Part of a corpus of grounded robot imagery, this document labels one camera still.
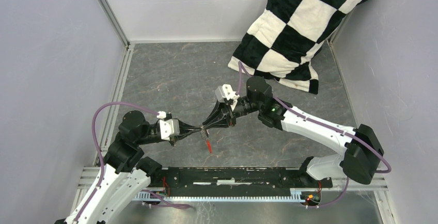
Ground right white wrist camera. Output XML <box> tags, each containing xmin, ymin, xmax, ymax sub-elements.
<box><xmin>215</xmin><ymin>84</ymin><xmax>240</xmax><ymax>111</ymax></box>

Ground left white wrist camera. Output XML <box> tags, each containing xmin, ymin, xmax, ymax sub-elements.
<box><xmin>157</xmin><ymin>111</ymin><xmax>177</xmax><ymax>141</ymax></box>

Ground red key tag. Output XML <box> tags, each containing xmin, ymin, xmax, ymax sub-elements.
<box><xmin>206</xmin><ymin>139</ymin><xmax>212</xmax><ymax>153</ymax></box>

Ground slotted cable duct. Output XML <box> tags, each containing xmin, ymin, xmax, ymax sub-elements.
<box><xmin>133</xmin><ymin>189</ymin><xmax>320</xmax><ymax>204</ymax></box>

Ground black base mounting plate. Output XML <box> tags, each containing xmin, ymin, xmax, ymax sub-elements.
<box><xmin>150</xmin><ymin>167</ymin><xmax>333</xmax><ymax>197</ymax></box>

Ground black white checkered blanket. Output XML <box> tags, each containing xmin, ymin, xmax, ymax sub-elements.
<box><xmin>228</xmin><ymin>0</ymin><xmax>368</xmax><ymax>94</ymax></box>

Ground aluminium frame rail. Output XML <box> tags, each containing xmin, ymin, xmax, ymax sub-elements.
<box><xmin>97</xmin><ymin>0</ymin><xmax>131</xmax><ymax>48</ymax></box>

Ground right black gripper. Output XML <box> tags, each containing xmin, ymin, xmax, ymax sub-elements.
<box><xmin>202</xmin><ymin>96</ymin><xmax>262</xmax><ymax>130</ymax></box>

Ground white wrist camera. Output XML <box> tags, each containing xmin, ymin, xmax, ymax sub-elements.
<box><xmin>215</xmin><ymin>84</ymin><xmax>240</xmax><ymax>111</ymax></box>
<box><xmin>157</xmin><ymin>111</ymin><xmax>177</xmax><ymax>141</ymax></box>

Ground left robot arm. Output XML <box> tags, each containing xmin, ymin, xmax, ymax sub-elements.
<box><xmin>57</xmin><ymin>110</ymin><xmax>201</xmax><ymax>223</ymax></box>

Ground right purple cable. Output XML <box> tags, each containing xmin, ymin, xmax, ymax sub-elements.
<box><xmin>237</xmin><ymin>61</ymin><xmax>392</xmax><ymax>209</ymax></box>

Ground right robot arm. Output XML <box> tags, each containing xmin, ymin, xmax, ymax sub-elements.
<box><xmin>202</xmin><ymin>76</ymin><xmax>384</xmax><ymax>187</ymax></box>

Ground metal key holder plate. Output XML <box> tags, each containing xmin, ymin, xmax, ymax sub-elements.
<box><xmin>200</xmin><ymin>126</ymin><xmax>209</xmax><ymax>142</ymax></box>

